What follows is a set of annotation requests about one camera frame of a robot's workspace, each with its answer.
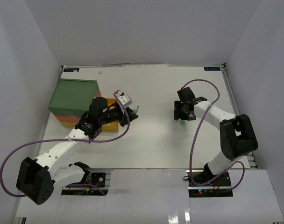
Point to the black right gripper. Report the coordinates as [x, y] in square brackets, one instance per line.
[178, 114]

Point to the yellow drawer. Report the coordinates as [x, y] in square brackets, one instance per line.
[68, 121]

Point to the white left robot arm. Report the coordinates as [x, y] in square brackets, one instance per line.
[38, 177]

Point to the red drawer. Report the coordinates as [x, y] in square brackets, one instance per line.
[70, 108]

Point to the blue table label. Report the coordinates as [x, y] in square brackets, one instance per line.
[212, 68]
[71, 70]

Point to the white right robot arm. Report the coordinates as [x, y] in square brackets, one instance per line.
[237, 136]

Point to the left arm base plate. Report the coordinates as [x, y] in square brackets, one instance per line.
[96, 184]

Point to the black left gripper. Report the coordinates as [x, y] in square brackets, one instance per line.
[124, 120]

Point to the green highlighter cap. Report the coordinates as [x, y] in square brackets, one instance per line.
[182, 122]

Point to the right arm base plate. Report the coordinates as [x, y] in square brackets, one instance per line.
[221, 187]

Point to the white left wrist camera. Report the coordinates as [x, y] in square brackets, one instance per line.
[123, 99]

